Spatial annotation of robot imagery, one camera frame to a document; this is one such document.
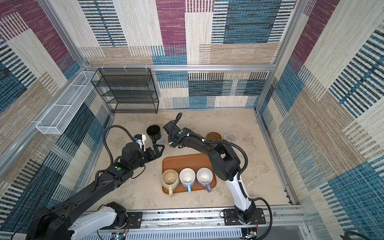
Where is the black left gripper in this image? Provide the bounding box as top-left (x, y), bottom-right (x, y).
top-left (130, 144), bottom-right (164, 173)

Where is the black mug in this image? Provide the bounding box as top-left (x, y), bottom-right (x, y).
top-left (147, 125), bottom-right (162, 143)

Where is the beige ceramic mug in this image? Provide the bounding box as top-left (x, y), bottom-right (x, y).
top-left (162, 170), bottom-right (180, 197)

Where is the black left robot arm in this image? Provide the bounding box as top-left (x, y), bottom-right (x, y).
top-left (26, 137), bottom-right (163, 240)

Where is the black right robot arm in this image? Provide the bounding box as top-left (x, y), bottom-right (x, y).
top-left (163, 113), bottom-right (273, 224)

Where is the grey-blue woven coaster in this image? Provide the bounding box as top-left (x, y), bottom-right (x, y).
top-left (149, 136), bottom-right (165, 145)

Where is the large brown wooden coaster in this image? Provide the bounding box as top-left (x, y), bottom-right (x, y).
top-left (206, 132), bottom-right (223, 141)

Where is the clear glass coaster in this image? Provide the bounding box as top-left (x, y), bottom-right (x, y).
top-left (223, 132), bottom-right (239, 144)

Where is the brown plastic serving tray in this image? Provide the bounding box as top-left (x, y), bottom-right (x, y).
top-left (162, 154), bottom-right (217, 197)

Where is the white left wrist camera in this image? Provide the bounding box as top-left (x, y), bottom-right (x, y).
top-left (134, 134), bottom-right (147, 151)

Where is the white mug blue handle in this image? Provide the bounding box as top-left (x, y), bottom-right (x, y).
top-left (179, 168), bottom-right (196, 193)

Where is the white mug purple handle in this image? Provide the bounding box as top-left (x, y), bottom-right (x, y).
top-left (196, 168), bottom-right (214, 193)

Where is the black wire shelf rack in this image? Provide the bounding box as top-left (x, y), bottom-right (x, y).
top-left (91, 68), bottom-right (159, 114)

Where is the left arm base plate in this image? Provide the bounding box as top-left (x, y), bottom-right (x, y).
top-left (119, 212), bottom-right (143, 231)

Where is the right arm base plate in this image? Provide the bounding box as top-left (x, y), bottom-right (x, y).
top-left (223, 208), bottom-right (266, 226)

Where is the white mesh wall basket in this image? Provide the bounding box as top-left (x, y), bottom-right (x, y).
top-left (36, 71), bottom-right (95, 135)

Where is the aluminium front rail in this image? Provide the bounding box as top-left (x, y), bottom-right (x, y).
top-left (127, 205), bottom-right (309, 231)

